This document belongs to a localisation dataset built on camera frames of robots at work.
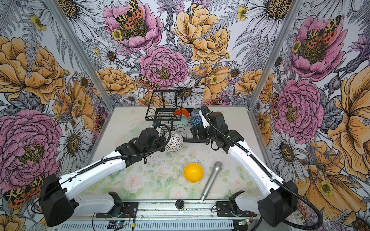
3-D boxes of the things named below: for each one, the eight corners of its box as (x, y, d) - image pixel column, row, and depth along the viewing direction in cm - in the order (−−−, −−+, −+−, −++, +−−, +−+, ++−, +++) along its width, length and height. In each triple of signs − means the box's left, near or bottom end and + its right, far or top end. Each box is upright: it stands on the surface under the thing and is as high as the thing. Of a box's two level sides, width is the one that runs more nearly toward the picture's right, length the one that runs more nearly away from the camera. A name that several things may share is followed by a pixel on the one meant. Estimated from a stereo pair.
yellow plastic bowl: (191, 187, 83) (191, 184, 79) (181, 172, 89) (181, 168, 85) (205, 177, 87) (206, 174, 83) (195, 163, 93) (196, 159, 89)
